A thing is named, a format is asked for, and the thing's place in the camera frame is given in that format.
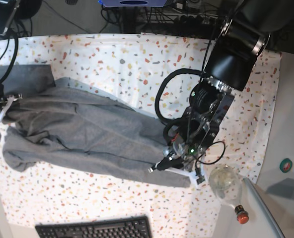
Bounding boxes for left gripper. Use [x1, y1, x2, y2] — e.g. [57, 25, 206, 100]
[149, 93, 234, 173]

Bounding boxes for grey t-shirt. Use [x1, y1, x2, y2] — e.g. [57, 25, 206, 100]
[2, 65, 190, 187]

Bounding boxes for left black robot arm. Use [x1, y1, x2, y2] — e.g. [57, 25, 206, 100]
[149, 0, 294, 175]

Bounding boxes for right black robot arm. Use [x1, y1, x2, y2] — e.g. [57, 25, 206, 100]
[0, 0, 42, 107]

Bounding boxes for clear glass bottle red cap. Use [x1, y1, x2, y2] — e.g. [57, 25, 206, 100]
[209, 165, 249, 225]

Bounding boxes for terrazzo pattern tablecloth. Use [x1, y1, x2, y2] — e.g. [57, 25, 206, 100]
[0, 32, 283, 238]

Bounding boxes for green tape roll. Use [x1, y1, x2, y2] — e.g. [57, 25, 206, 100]
[279, 158, 293, 173]

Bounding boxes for black keyboard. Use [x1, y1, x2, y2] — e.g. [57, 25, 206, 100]
[35, 216, 152, 238]

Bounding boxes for blue box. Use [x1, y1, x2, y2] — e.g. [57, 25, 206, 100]
[98, 0, 174, 7]

